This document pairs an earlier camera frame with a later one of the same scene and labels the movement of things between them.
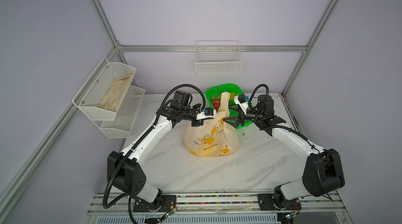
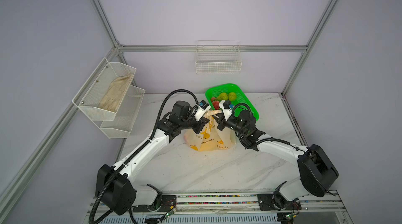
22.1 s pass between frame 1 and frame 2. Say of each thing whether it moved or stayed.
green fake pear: moved
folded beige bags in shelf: stayed
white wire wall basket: stayed
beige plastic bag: moved
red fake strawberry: stayed
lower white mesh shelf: stayed
